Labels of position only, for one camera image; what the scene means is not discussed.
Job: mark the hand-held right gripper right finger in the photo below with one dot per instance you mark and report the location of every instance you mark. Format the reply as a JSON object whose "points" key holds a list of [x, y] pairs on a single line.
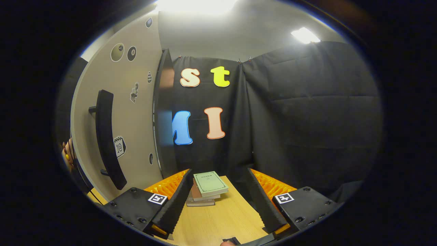
{"points": [[264, 205]]}

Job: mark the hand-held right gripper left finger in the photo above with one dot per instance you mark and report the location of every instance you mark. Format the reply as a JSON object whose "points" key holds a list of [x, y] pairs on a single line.
{"points": [[177, 205]]}

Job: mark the grey cabinet door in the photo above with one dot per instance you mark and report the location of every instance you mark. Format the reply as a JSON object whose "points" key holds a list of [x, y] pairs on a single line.
{"points": [[136, 119]]}

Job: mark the brown book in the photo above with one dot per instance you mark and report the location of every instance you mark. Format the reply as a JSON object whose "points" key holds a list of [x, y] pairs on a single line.
{"points": [[198, 194]]}

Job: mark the green book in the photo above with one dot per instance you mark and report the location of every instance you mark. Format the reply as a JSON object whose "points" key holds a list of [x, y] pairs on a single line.
{"points": [[210, 183]]}

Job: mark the black backdrop cloth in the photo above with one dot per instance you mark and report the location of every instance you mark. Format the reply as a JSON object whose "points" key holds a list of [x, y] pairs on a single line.
{"points": [[307, 119]]}

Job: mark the small ceiling light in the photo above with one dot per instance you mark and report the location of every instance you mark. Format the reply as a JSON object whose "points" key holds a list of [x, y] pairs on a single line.
{"points": [[305, 35]]}

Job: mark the long ceiling light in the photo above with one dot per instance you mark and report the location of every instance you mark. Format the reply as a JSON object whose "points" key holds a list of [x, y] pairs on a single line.
{"points": [[196, 6]]}

